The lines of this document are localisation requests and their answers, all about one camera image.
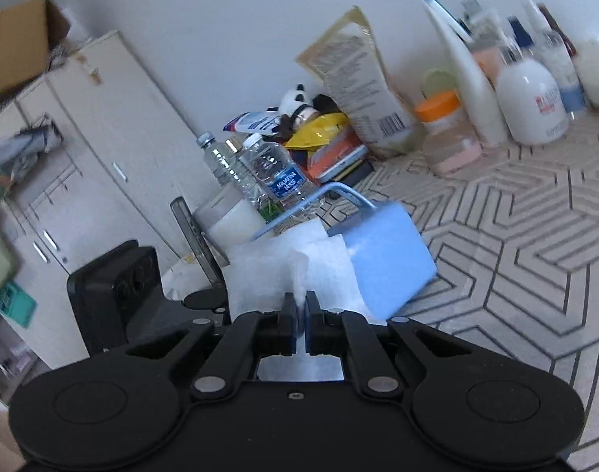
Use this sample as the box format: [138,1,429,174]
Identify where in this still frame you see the teal card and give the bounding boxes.
[0,280,37,328]

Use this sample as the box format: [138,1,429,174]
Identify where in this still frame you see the white jar candle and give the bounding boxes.
[193,187,267,262]

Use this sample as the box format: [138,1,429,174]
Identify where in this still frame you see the white wipe cloth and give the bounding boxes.
[225,219,374,323]

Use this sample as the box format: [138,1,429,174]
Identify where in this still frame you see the cardboard box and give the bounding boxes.
[0,0,72,115]

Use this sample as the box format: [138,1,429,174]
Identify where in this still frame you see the geometric patterned table mat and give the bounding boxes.
[280,107,599,472]

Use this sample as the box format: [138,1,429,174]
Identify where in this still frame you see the blue label water bottle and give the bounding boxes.
[238,133,321,218]

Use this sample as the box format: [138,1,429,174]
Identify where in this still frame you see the clear spray bottle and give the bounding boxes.
[521,0,588,115]

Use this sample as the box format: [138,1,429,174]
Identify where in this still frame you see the white pump bottle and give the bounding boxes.
[495,17,571,146]

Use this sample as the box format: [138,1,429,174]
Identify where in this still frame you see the white cabinet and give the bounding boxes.
[0,29,231,404]

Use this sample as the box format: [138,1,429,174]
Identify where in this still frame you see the clear silver cap bottle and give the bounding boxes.
[196,131,267,207]

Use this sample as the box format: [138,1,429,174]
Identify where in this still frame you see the tall white tube bottle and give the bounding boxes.
[423,0,509,149]

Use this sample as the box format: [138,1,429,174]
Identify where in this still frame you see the white round jar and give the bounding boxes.
[574,34,599,110]

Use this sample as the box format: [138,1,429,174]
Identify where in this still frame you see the green lid jar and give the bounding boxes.
[422,67,458,100]

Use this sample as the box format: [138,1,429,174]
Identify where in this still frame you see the dark brown bottle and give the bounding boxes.
[538,3,579,59]

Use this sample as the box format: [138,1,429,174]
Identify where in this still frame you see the white blue tube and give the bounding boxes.
[223,111,281,135]

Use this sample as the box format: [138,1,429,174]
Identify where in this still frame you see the panda plush toy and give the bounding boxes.
[278,83,321,120]

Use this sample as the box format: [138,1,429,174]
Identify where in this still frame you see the orange flat box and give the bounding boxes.
[299,128,375,184]

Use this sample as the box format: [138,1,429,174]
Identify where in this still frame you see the peach bottle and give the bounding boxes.
[461,0,508,87]

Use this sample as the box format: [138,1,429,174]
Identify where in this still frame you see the blue plastic container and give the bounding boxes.
[250,182,438,320]

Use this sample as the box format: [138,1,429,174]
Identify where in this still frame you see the beige standing pouch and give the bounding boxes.
[295,6,421,159]

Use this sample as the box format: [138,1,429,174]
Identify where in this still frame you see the orange lid jar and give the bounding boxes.
[414,90,483,177]

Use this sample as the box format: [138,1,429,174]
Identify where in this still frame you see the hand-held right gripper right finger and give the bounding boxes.
[304,291,478,398]

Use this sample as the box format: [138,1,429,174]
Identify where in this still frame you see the clear plastic storage box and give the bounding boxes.
[0,313,50,405]

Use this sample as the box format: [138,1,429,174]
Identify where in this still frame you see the grey crumpled cloth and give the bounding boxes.
[0,117,65,184]

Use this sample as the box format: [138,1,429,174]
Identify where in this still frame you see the yellow packet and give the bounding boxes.
[285,112,350,151]

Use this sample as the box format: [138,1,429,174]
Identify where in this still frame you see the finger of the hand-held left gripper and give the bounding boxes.
[170,196,227,289]

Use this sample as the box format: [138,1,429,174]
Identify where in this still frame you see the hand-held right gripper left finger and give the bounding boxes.
[126,293,301,400]

